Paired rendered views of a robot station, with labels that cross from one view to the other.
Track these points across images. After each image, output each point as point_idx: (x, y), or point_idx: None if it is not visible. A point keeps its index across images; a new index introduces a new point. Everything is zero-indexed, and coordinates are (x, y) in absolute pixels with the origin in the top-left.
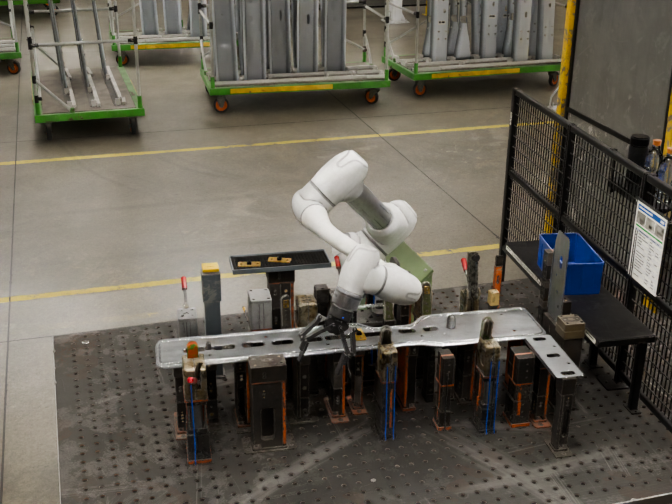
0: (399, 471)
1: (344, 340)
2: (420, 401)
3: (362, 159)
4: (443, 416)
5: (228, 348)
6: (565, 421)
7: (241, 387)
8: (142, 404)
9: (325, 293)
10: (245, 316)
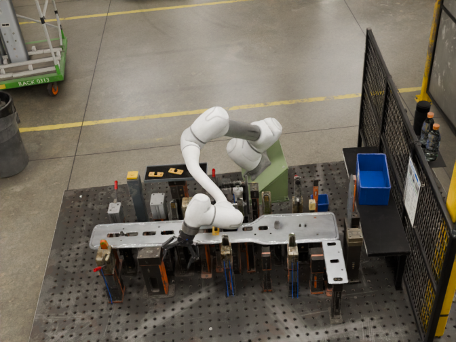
0: (228, 323)
1: (191, 250)
2: (260, 264)
3: (224, 113)
4: (266, 284)
5: None
6: (338, 302)
7: None
8: (97, 251)
9: None
10: None
